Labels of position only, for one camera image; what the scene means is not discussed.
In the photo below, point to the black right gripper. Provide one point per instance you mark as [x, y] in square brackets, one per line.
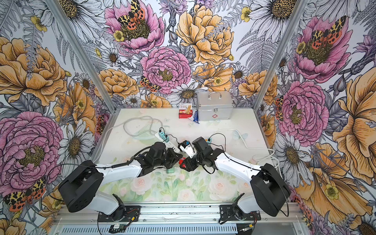
[189, 165]

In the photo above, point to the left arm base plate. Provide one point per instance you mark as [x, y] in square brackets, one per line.
[129, 213]

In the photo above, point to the green plug adapter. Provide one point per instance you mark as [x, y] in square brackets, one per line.
[170, 170]

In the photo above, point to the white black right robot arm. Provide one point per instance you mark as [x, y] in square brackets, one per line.
[269, 190]

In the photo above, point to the teal USB charger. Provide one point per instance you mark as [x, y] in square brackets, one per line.
[163, 136]

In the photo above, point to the blue white tissue pack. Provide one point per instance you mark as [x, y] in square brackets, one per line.
[194, 118]

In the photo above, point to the silver first aid case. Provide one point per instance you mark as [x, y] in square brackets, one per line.
[214, 106]

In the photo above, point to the red white bandage box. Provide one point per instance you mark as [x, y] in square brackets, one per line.
[185, 110]

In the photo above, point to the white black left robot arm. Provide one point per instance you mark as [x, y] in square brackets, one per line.
[80, 189]

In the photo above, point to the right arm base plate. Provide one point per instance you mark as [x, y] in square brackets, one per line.
[233, 213]

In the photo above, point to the aluminium front rail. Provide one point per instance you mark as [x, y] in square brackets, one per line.
[174, 212]

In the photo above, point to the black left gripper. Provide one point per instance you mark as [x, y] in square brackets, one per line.
[174, 157]

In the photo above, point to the white power strip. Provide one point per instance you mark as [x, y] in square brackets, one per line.
[173, 144]

